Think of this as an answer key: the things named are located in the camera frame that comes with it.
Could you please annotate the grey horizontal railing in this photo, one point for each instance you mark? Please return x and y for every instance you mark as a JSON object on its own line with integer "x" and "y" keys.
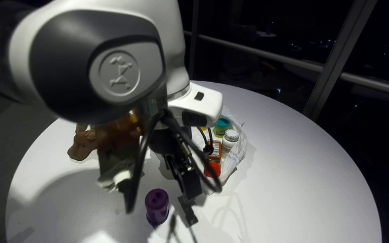
{"x": 293, "y": 61}

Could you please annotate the clear plastic bag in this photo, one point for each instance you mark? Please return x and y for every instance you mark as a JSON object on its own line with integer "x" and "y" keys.
{"x": 237, "y": 155}

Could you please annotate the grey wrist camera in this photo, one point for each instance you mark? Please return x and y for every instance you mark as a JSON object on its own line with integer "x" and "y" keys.
{"x": 114, "y": 169}

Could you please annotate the white plastic bottle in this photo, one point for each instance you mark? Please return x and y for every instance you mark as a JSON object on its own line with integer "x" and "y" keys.
{"x": 230, "y": 139}

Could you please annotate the purple two-hole cup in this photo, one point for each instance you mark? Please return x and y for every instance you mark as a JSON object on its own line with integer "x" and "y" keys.
{"x": 157, "y": 207}

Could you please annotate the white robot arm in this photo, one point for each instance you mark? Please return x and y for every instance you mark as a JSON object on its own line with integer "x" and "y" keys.
{"x": 91, "y": 58}

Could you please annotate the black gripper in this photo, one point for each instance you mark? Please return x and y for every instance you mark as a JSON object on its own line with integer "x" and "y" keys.
{"x": 181, "y": 166}

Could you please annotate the spice jar red lid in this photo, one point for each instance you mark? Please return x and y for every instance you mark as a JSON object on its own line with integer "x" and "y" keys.
{"x": 214, "y": 157}

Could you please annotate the tan wrist camera mount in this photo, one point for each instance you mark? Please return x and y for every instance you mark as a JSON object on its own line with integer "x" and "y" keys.
{"x": 125, "y": 130}

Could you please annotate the thin dark post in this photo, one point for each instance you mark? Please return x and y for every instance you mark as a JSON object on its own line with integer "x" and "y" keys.
{"x": 195, "y": 35}

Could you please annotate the brown plush moose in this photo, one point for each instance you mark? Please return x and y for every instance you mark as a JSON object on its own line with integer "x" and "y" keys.
{"x": 84, "y": 139}

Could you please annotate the grey metal post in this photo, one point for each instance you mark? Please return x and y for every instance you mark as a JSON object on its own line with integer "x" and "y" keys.
{"x": 338, "y": 58}

